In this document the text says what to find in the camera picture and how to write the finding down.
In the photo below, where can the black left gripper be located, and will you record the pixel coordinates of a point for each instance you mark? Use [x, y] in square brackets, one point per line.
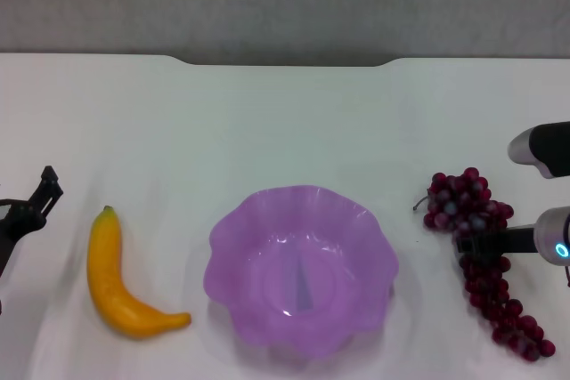
[15, 220]

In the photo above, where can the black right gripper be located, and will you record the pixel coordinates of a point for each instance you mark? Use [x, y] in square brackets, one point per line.
[523, 240]

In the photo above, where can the dark red grape bunch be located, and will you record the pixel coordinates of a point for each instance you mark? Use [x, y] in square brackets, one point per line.
[463, 202]

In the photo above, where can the yellow banana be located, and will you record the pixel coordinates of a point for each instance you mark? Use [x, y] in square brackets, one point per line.
[104, 273]

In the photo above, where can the purple translucent scalloped bowl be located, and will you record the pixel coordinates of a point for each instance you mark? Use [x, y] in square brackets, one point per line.
[276, 309]

